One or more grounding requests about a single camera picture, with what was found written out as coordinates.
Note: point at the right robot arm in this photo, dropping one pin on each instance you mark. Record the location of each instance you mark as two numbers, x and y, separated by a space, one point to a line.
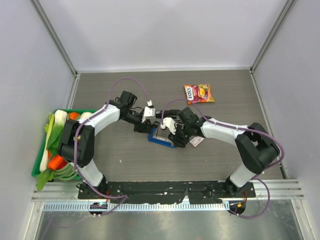
257 149

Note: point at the toy bok choy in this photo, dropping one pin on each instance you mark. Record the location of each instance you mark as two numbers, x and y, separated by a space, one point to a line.
54 130

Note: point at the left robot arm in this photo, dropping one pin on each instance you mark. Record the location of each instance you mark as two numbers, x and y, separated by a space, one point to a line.
77 141

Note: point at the toy green beans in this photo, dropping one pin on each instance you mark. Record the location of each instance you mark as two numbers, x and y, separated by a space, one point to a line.
66 173

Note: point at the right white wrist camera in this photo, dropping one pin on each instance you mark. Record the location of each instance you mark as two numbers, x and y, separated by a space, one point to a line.
170 124

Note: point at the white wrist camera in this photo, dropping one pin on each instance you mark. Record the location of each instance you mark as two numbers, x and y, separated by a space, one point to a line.
149 113
170 124

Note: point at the toy carrot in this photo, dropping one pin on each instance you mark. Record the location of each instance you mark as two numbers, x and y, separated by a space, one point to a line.
56 163

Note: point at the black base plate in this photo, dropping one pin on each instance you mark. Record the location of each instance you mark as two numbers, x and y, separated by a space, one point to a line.
173 192

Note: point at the small staple box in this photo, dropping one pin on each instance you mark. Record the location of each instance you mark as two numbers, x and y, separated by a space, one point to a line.
196 141

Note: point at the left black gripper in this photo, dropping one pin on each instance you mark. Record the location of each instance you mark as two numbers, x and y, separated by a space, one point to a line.
145 127

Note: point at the Fox's candy bag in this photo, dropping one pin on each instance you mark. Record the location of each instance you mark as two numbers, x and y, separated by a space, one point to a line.
199 93

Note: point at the toy napa cabbage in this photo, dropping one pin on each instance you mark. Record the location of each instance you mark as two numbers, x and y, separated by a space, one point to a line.
85 115

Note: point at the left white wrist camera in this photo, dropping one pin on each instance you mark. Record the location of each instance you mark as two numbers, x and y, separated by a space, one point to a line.
149 113

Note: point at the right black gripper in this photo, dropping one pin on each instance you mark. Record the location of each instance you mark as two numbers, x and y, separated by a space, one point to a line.
176 139

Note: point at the slotted cable duct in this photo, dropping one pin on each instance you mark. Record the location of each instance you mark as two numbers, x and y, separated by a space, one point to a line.
145 207

